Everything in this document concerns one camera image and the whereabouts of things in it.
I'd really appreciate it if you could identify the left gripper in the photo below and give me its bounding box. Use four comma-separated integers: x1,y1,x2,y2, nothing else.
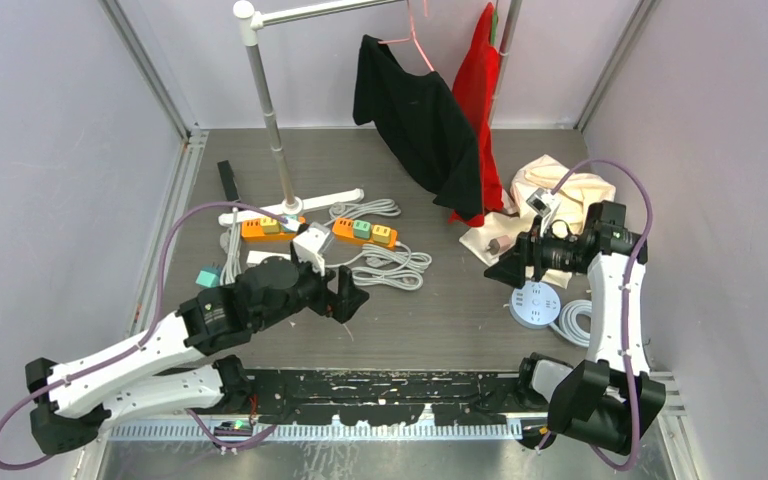
253,250,367,331

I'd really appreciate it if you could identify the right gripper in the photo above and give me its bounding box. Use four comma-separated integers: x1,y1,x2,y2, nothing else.
485,214,586,289

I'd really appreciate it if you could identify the pink charger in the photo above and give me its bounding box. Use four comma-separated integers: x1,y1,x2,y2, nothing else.
485,235,513,256

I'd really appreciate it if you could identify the round blue socket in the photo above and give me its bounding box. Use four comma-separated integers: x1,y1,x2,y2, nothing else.
508,281,562,329

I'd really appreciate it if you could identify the white power strip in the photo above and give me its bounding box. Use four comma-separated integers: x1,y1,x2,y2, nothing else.
245,250,291,268

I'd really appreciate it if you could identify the teal USB charger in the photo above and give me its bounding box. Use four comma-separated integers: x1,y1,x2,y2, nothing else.
195,267,222,288

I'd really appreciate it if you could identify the black power strip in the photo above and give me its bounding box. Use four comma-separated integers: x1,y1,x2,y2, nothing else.
217,160,240,202

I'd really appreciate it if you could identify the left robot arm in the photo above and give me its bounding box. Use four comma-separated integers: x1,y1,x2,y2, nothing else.
25,257,370,455

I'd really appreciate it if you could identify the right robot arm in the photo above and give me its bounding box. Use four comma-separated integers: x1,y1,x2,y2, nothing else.
484,201,666,459

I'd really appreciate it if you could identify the orange power strip right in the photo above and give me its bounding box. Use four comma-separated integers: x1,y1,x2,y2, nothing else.
331,217,398,250

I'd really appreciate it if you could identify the orange power strip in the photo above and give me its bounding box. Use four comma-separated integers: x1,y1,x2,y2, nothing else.
241,217,296,243
331,217,398,250

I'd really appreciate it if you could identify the green charger on orange strip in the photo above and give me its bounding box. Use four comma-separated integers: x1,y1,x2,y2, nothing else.
352,219,372,241

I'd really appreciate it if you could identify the yellow charger on orange strip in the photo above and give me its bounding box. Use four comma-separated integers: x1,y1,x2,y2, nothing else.
371,224,393,245

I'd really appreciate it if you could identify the cream cloth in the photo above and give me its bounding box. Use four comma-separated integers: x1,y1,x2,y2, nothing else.
458,154,618,288

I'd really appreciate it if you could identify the teal charger left strip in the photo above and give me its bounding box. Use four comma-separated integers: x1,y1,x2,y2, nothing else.
281,215,302,233

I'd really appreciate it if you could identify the yellow charger left strip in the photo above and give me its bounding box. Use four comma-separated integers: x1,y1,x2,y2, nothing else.
259,217,282,235

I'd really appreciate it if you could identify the orange power strip left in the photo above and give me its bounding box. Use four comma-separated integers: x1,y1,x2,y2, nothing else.
241,217,296,243

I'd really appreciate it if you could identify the black shirt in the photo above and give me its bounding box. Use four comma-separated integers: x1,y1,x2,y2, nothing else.
352,35,484,220

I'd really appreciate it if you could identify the red garment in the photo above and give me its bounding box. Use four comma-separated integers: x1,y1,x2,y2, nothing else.
450,2,504,227

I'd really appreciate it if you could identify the pink hanger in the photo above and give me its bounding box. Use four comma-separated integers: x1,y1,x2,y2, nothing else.
378,0,436,72

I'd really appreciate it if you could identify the silver clothes rack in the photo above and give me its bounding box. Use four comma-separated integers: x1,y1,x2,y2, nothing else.
232,0,523,214

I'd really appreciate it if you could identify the grey coiled cable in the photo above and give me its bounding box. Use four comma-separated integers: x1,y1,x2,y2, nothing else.
330,242,433,291

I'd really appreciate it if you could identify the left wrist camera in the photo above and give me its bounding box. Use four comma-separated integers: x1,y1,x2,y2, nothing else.
290,222,334,276

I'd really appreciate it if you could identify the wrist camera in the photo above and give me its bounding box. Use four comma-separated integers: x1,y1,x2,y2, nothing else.
526,188,561,236
290,222,334,276

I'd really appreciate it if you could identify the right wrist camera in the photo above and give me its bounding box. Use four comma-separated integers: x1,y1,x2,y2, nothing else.
526,188,561,236

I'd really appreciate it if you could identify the orange strip grey cable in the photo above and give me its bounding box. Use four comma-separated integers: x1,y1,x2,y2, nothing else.
305,198,403,233

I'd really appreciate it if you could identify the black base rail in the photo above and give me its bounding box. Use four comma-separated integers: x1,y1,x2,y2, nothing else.
202,369,549,427

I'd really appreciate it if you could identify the black strip grey cable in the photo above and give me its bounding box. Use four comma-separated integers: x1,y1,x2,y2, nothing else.
219,206,246,287

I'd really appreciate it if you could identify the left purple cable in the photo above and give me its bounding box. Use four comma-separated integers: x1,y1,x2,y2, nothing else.
0,201,293,472

